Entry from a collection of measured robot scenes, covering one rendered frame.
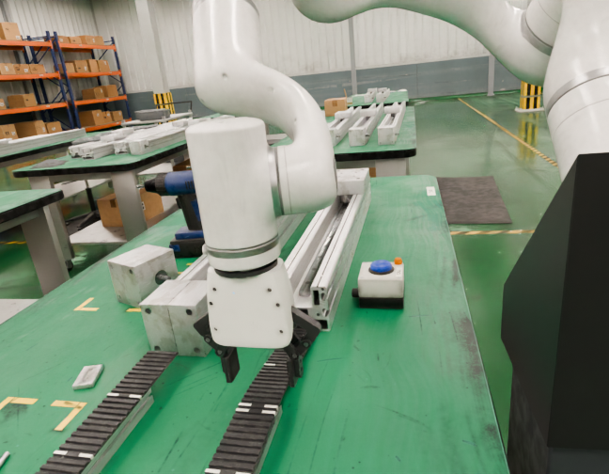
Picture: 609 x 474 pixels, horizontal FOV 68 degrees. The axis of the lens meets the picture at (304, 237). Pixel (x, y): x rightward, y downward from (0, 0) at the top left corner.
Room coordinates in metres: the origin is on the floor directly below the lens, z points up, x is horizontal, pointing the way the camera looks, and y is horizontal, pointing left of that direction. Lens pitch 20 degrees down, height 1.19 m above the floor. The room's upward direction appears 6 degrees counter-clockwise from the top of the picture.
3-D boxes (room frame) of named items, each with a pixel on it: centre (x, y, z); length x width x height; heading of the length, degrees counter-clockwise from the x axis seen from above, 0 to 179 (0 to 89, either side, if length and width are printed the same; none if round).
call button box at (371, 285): (0.77, -0.13, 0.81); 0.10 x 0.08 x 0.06; 75
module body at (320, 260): (1.07, -0.08, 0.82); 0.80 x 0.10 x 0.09; 165
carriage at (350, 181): (1.31, -0.15, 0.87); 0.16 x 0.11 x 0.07; 165
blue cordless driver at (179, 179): (1.13, 0.31, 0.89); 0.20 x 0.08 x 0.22; 84
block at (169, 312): (0.69, 0.20, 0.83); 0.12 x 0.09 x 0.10; 75
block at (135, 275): (0.88, 0.34, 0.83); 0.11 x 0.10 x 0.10; 54
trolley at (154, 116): (5.92, 1.64, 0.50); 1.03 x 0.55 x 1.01; 171
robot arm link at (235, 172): (0.49, 0.07, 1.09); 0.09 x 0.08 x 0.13; 91
